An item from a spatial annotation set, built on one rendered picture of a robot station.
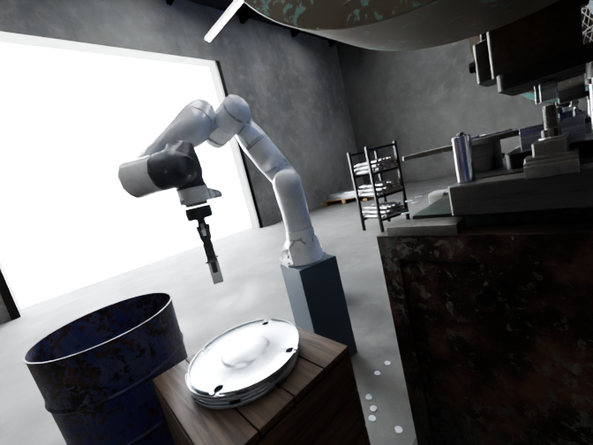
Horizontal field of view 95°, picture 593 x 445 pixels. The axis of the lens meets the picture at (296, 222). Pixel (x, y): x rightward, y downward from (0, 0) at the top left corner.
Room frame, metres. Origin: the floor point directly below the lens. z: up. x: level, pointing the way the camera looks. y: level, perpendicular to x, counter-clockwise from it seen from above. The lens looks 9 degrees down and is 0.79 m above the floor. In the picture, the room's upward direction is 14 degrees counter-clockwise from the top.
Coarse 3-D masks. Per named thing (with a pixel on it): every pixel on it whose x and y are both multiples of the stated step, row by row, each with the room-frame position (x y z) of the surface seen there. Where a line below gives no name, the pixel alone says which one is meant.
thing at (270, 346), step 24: (216, 336) 0.76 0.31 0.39; (240, 336) 0.74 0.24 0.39; (264, 336) 0.71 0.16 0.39; (288, 336) 0.68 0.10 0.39; (192, 360) 0.67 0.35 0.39; (216, 360) 0.65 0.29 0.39; (240, 360) 0.62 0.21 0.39; (264, 360) 0.60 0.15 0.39; (288, 360) 0.58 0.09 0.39; (192, 384) 0.57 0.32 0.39; (216, 384) 0.56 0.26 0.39; (240, 384) 0.54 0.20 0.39
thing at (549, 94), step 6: (540, 84) 0.56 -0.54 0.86; (546, 84) 0.55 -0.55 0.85; (552, 84) 0.55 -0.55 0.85; (540, 90) 0.56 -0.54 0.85; (546, 90) 0.55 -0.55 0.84; (552, 90) 0.55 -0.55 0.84; (540, 96) 0.56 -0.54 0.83; (546, 96) 0.56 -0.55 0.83; (552, 96) 0.55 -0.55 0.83; (540, 102) 0.57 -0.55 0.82
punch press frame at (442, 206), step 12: (432, 204) 0.68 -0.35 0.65; (444, 204) 0.65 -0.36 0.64; (420, 216) 0.60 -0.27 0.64; (432, 216) 0.58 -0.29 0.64; (444, 216) 0.56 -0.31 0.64; (468, 216) 0.53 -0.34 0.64; (480, 216) 0.51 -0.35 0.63; (492, 216) 0.50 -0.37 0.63; (504, 216) 0.49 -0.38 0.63; (516, 216) 0.47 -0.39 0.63; (528, 216) 0.46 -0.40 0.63; (540, 216) 0.45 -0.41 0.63; (552, 216) 0.44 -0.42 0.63; (564, 216) 0.43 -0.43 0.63; (576, 216) 0.42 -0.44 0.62; (588, 216) 0.41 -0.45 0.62
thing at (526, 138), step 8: (568, 120) 0.50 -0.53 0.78; (576, 120) 0.49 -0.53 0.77; (584, 120) 0.49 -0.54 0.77; (528, 128) 0.54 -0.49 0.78; (536, 128) 0.53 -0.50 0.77; (568, 128) 0.50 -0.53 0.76; (576, 128) 0.49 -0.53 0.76; (584, 128) 0.49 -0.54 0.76; (520, 136) 0.55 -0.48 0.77; (528, 136) 0.54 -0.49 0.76; (536, 136) 0.53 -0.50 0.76; (576, 136) 0.49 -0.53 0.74; (584, 136) 0.49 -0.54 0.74; (528, 144) 0.54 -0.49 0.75
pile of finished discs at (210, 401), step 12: (264, 324) 0.79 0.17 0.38; (204, 348) 0.73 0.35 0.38; (288, 372) 0.58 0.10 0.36; (264, 384) 0.54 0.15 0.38; (192, 396) 0.57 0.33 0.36; (204, 396) 0.54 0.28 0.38; (216, 396) 0.52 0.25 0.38; (228, 396) 0.52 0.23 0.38; (240, 396) 0.52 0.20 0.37; (252, 396) 0.53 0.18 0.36; (216, 408) 0.53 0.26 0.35; (228, 408) 0.52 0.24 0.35
